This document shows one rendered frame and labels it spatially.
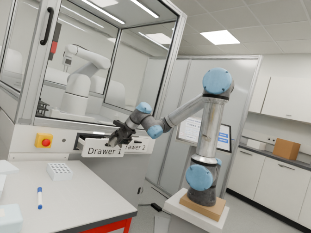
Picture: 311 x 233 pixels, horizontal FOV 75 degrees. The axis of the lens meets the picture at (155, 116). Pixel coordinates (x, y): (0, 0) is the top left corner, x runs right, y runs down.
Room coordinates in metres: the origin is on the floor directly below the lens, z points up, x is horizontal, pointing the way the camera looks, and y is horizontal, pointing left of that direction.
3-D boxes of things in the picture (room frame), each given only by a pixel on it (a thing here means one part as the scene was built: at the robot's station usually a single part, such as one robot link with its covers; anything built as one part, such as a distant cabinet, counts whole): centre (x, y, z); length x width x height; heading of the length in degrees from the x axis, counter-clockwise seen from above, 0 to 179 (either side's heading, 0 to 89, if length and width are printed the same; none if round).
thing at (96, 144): (1.25, 0.25, 0.87); 0.29 x 0.02 x 0.11; 136
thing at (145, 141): (1.55, 0.11, 0.87); 0.29 x 0.02 x 0.11; 136
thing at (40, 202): (0.73, 0.34, 0.77); 0.14 x 0.02 x 0.02; 32
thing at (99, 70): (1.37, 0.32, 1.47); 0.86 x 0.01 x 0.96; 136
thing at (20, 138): (1.69, 0.65, 0.87); 1.02 x 0.95 x 0.14; 136
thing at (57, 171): (0.97, 0.39, 0.78); 0.12 x 0.08 x 0.04; 43
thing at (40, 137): (1.07, 0.55, 0.88); 0.07 x 0.05 x 0.07; 136
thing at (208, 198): (1.04, -0.33, 0.84); 0.15 x 0.15 x 0.10
